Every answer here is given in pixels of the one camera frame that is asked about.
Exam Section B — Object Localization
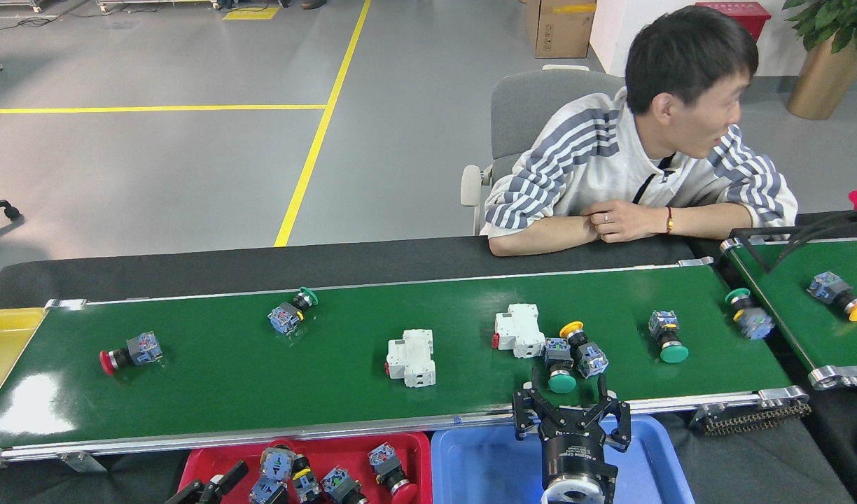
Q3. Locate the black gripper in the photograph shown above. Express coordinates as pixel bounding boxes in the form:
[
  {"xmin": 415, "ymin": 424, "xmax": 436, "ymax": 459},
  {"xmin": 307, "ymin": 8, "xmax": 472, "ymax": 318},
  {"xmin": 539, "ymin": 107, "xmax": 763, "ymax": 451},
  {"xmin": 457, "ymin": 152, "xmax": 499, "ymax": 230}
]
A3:
[{"xmin": 513, "ymin": 374, "xmax": 632, "ymax": 489}]

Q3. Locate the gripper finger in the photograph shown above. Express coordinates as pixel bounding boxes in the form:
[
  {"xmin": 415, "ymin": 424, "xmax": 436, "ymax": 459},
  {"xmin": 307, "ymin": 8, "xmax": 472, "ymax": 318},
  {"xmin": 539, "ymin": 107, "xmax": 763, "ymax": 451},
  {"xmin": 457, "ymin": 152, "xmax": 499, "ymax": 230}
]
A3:
[
  {"xmin": 199, "ymin": 460, "xmax": 249, "ymax": 504},
  {"xmin": 164, "ymin": 482, "xmax": 204, "ymax": 504}
]

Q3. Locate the white circuit breaker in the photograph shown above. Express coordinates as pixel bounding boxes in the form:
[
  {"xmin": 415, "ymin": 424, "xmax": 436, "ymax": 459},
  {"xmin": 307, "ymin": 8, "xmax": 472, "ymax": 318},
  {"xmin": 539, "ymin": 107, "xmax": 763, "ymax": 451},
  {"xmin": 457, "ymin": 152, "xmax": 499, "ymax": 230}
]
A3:
[
  {"xmin": 385, "ymin": 329, "xmax": 437, "ymax": 389},
  {"xmin": 492, "ymin": 303, "xmax": 547, "ymax": 359}
]

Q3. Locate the red plastic tray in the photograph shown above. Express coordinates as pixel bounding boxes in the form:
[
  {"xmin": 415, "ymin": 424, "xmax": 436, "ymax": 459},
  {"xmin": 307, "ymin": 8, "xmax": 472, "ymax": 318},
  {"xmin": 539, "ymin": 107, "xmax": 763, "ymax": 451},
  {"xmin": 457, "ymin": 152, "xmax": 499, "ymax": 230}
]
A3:
[{"xmin": 179, "ymin": 432, "xmax": 433, "ymax": 504}]

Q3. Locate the blue plastic tray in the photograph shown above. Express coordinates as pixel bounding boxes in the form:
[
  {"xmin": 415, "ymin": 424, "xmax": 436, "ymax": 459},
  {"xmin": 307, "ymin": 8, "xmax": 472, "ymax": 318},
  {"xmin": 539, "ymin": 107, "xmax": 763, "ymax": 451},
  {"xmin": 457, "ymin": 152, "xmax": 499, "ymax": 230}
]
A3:
[{"xmin": 431, "ymin": 414, "xmax": 695, "ymax": 504}]

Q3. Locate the green conveyor belt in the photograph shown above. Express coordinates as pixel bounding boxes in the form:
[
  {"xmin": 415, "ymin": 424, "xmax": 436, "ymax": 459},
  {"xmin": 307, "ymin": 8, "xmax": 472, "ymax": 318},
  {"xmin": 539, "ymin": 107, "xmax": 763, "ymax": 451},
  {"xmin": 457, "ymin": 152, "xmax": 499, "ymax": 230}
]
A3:
[
  {"xmin": 0, "ymin": 256, "xmax": 812, "ymax": 471},
  {"xmin": 720, "ymin": 237, "xmax": 857, "ymax": 391}
]

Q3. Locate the yellow plastic tray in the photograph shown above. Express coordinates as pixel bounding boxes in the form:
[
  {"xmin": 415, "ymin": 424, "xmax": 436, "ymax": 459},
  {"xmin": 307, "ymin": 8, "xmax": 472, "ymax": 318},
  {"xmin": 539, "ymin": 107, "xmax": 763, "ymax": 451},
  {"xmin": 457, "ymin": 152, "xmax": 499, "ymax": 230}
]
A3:
[{"xmin": 0, "ymin": 308, "xmax": 48, "ymax": 415}]

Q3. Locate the seated person's left hand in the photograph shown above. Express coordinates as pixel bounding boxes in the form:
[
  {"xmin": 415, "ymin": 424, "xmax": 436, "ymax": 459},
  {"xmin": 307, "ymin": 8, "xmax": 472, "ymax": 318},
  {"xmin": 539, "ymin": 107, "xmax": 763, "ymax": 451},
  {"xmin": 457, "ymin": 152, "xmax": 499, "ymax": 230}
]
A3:
[{"xmin": 580, "ymin": 200, "xmax": 670, "ymax": 244}]

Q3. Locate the black table cloth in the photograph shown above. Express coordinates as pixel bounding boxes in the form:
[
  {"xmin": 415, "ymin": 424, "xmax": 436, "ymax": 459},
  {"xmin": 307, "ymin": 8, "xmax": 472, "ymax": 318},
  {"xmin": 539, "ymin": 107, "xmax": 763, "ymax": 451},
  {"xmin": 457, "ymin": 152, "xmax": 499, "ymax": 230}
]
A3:
[
  {"xmin": 0, "ymin": 234, "xmax": 856, "ymax": 504},
  {"xmin": 684, "ymin": 210, "xmax": 857, "ymax": 504}
]

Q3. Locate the seated person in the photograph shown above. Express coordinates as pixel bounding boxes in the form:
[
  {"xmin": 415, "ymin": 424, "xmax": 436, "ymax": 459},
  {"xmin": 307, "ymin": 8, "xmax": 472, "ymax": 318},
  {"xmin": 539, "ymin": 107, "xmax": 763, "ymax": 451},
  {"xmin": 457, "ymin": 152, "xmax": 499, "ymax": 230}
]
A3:
[{"xmin": 481, "ymin": 6, "xmax": 799, "ymax": 257}]

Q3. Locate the grey office chair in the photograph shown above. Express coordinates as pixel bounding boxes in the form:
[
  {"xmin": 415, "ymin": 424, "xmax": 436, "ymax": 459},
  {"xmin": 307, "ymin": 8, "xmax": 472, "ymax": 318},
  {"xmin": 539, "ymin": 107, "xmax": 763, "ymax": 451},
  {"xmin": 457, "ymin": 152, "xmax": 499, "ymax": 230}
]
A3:
[{"xmin": 461, "ymin": 65, "xmax": 625, "ymax": 235}]

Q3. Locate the brown cardboard box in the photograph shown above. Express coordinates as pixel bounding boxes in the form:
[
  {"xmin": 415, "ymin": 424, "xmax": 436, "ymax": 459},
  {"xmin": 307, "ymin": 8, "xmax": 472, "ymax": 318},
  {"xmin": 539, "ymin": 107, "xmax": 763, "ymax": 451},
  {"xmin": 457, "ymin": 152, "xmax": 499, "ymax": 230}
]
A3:
[{"xmin": 525, "ymin": 0, "xmax": 597, "ymax": 60}]

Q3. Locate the potted plant in gold pot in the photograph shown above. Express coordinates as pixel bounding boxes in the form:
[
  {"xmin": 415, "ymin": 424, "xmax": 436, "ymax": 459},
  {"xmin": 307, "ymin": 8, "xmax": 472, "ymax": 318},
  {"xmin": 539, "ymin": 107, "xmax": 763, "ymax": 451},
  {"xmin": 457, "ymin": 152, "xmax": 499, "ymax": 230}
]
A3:
[{"xmin": 782, "ymin": 0, "xmax": 857, "ymax": 121}]

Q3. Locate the red fire extinguisher box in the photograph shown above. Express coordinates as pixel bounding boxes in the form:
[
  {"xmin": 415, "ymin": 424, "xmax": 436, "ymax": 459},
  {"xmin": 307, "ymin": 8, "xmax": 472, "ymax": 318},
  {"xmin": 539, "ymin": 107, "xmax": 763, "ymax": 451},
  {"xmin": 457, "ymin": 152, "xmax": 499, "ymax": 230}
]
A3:
[{"xmin": 695, "ymin": 1, "xmax": 772, "ymax": 41}]

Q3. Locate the black conveyor drive chain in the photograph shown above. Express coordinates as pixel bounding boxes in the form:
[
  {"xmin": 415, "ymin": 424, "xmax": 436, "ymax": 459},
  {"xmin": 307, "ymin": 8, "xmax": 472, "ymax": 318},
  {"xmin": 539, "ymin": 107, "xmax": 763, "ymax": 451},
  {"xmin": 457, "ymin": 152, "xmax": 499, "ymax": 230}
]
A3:
[{"xmin": 702, "ymin": 400, "xmax": 812, "ymax": 436}]

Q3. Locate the black curved cable bundle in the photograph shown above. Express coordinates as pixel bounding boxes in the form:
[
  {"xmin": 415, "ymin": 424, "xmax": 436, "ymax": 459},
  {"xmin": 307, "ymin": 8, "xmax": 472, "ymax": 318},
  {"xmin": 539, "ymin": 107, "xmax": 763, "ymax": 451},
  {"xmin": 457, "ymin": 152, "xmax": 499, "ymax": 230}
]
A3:
[{"xmin": 731, "ymin": 209, "xmax": 857, "ymax": 265}]

